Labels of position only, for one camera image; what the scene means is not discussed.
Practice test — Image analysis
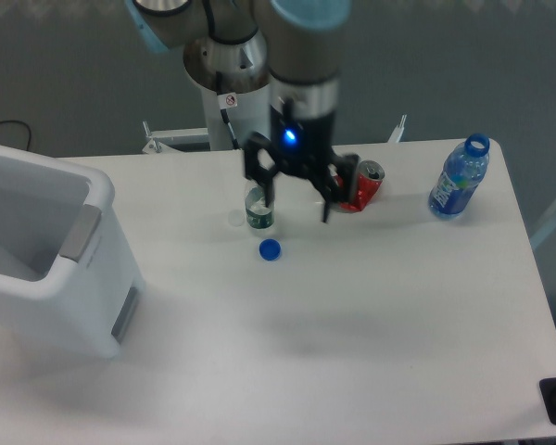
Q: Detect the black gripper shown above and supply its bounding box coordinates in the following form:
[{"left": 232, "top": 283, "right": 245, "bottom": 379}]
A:
[{"left": 243, "top": 85, "right": 360, "bottom": 223}]

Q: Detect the white trash can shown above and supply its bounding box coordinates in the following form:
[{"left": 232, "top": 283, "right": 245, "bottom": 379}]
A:
[{"left": 0, "top": 146, "right": 145, "bottom": 358}]

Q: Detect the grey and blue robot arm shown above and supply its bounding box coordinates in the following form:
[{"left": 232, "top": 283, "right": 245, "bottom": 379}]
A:
[{"left": 126, "top": 1, "right": 360, "bottom": 210}]

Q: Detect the crushed red soda can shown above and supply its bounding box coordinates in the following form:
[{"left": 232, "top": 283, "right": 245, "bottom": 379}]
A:
[{"left": 338, "top": 159, "right": 385, "bottom": 212}]

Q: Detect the blue bottle cap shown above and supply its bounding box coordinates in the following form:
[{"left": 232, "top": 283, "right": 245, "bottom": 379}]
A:
[{"left": 259, "top": 238, "right": 282, "bottom": 261}]

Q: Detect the clear plastic bottle green label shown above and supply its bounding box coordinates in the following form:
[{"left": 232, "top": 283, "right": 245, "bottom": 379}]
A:
[{"left": 244, "top": 181, "right": 274, "bottom": 230}]

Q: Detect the blue plastic drink bottle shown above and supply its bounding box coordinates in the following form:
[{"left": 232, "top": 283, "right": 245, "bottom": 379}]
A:
[{"left": 428, "top": 133, "right": 490, "bottom": 220}]

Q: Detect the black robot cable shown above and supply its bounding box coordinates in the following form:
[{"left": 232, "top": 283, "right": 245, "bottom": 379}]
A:
[{"left": 214, "top": 70, "right": 242, "bottom": 150}]

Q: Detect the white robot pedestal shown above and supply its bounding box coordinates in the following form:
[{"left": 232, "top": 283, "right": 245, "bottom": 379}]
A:
[{"left": 141, "top": 36, "right": 409, "bottom": 154}]

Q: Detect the black floor cable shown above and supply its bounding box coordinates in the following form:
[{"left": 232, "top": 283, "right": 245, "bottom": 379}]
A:
[{"left": 0, "top": 120, "right": 32, "bottom": 148}]

